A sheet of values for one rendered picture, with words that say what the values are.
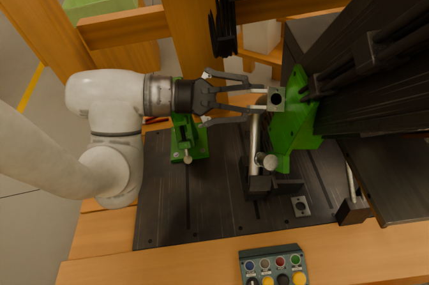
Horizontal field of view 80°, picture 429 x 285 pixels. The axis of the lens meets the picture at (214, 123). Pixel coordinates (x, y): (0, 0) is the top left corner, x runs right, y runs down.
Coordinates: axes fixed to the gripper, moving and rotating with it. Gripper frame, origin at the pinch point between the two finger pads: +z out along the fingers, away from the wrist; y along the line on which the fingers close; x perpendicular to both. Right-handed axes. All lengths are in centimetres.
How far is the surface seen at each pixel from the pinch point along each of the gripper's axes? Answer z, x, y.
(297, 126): 4.4, -8.3, -5.6
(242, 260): -4.1, -1.0, -37.2
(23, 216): -126, 140, -82
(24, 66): -207, 298, 45
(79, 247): -47, 20, -43
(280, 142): 4.4, -0.3, -9.9
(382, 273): 27.6, -6.5, -38.9
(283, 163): 4.4, -2.5, -14.3
